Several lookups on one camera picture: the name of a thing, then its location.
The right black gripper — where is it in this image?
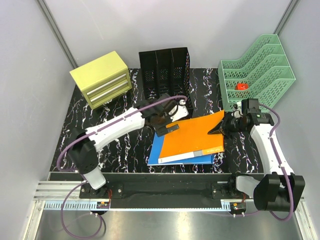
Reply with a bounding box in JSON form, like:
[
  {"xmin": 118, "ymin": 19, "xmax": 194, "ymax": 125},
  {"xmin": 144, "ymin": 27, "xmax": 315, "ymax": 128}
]
[{"xmin": 207, "ymin": 111, "xmax": 247, "ymax": 141}]

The blue folder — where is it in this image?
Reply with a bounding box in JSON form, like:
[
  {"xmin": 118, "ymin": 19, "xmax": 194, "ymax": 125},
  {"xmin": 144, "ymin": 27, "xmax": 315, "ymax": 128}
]
[{"xmin": 147, "ymin": 133, "xmax": 215, "ymax": 166}]

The orange folder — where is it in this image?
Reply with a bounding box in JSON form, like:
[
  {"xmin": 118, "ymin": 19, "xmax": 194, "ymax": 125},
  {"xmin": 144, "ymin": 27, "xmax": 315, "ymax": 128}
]
[{"xmin": 158, "ymin": 110, "xmax": 225, "ymax": 164}]

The black magazine file holder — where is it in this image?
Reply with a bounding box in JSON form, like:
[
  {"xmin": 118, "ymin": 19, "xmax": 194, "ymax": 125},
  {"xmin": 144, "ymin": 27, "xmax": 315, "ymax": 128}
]
[{"xmin": 138, "ymin": 47, "xmax": 194, "ymax": 119}]

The yellow-green drawer cabinet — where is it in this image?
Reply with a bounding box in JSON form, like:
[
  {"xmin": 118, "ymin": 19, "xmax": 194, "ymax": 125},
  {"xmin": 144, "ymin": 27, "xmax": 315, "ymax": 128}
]
[{"xmin": 70, "ymin": 51, "xmax": 132, "ymax": 110}]

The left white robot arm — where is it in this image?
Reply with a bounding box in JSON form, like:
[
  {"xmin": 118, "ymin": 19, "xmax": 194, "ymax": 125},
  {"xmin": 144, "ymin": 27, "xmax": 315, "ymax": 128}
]
[{"xmin": 65, "ymin": 93, "xmax": 188, "ymax": 198}]

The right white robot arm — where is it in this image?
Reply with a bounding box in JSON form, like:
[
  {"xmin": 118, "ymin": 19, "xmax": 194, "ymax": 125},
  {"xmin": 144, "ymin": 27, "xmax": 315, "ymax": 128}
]
[{"xmin": 208, "ymin": 98, "xmax": 306, "ymax": 216}]

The black marble desk mat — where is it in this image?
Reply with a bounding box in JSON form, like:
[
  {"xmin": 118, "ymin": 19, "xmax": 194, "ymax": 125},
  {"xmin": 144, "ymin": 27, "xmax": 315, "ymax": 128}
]
[{"xmin": 50, "ymin": 68, "xmax": 263, "ymax": 174}]

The small red object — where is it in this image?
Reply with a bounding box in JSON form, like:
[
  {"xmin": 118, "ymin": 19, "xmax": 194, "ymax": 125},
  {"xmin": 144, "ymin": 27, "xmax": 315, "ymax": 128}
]
[{"xmin": 235, "ymin": 83, "xmax": 249, "ymax": 91}]

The green mesh file organizer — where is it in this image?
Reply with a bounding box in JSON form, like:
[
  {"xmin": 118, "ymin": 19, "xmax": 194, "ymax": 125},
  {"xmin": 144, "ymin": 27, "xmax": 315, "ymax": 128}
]
[{"xmin": 217, "ymin": 34, "xmax": 296, "ymax": 112}]

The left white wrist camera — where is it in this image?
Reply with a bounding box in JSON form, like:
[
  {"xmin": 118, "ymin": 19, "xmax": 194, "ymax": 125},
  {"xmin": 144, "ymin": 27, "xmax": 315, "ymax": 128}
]
[{"xmin": 168, "ymin": 100, "xmax": 189, "ymax": 122}]

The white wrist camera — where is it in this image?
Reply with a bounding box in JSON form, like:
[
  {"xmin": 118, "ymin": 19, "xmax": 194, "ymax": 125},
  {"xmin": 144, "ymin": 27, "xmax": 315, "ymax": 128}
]
[
  {"xmin": 168, "ymin": 100, "xmax": 189, "ymax": 122},
  {"xmin": 232, "ymin": 103, "xmax": 243, "ymax": 119}
]

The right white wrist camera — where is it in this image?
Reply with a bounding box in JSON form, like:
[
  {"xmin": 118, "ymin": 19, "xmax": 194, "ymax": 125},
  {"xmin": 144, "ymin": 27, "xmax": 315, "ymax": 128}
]
[{"xmin": 232, "ymin": 103, "xmax": 243, "ymax": 119}]

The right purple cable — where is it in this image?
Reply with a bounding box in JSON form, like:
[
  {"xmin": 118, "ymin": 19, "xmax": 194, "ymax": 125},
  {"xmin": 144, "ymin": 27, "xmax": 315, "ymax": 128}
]
[{"xmin": 207, "ymin": 103, "xmax": 296, "ymax": 223}]

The purple cable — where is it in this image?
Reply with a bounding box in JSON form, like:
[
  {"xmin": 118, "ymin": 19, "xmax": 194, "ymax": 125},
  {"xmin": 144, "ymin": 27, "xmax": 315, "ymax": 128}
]
[
  {"xmin": 207, "ymin": 103, "xmax": 296, "ymax": 223},
  {"xmin": 56, "ymin": 94, "xmax": 188, "ymax": 239}
]

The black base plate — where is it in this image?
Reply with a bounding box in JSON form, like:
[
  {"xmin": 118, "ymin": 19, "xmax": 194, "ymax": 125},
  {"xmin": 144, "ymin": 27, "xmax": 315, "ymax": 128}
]
[{"xmin": 47, "ymin": 172, "xmax": 257, "ymax": 200}]

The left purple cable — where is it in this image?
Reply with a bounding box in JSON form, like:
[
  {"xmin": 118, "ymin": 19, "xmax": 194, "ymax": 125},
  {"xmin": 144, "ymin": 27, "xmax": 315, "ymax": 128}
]
[{"xmin": 56, "ymin": 94, "xmax": 188, "ymax": 239}]

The aluminium frame rail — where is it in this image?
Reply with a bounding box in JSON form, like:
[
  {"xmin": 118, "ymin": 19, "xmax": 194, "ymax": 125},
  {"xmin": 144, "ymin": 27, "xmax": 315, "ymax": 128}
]
[{"xmin": 23, "ymin": 172, "xmax": 320, "ymax": 240}]

